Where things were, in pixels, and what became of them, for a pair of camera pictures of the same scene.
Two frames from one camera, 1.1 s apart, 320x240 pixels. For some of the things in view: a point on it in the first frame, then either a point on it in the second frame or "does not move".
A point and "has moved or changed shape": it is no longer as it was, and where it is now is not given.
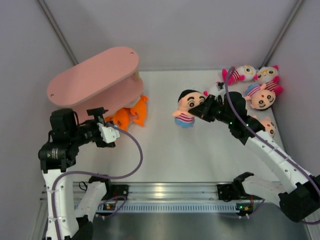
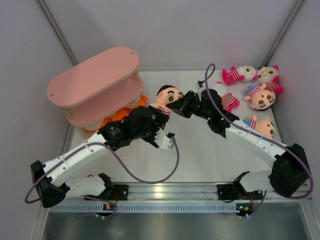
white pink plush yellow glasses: [269, 76] does not move
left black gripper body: [98, 113] -> [148, 133]
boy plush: [269, 125] does not move
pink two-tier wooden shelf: [109, 82] does not move
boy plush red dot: [263, 96] does not move
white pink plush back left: [246, 72] does not move
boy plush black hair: [187, 100] has moved or changed shape
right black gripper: [202, 111] -> [181, 106]
